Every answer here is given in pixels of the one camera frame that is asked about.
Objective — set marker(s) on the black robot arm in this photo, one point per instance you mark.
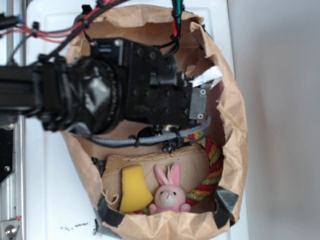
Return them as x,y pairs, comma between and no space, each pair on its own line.
64,96

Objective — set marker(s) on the multicolour twisted rope toy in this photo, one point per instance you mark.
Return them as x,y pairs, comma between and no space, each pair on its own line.
210,183

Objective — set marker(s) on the black metal bracket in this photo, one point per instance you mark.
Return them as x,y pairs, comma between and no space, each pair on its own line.
6,152

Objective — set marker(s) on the yellow sponge piece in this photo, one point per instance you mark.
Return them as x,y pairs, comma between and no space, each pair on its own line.
135,192

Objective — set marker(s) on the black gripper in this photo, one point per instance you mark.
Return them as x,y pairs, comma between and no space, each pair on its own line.
144,85

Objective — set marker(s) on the aluminium frame rail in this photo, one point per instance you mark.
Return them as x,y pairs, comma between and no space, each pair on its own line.
12,175

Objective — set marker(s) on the pink plush bunny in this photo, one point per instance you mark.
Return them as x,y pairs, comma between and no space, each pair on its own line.
169,196

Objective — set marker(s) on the brown paper bag tray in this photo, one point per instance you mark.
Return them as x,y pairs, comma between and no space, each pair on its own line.
99,168

